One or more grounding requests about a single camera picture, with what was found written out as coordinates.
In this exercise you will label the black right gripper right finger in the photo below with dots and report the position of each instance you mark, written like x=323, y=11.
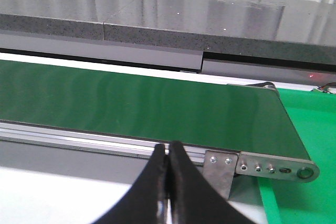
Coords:
x=193, y=199

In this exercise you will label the metal conveyor support bracket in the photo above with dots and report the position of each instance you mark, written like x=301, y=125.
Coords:
x=219, y=169

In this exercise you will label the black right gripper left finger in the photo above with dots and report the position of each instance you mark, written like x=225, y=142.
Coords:
x=145, y=201

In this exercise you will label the green conveyor belt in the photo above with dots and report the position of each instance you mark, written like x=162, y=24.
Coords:
x=242, y=118

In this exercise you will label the grey stone countertop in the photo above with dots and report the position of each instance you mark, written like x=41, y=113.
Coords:
x=275, y=40

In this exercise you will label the bright green tray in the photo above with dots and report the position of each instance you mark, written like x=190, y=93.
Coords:
x=313, y=115

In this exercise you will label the aluminium conveyor frame rail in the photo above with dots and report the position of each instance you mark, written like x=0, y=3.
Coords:
x=252, y=164

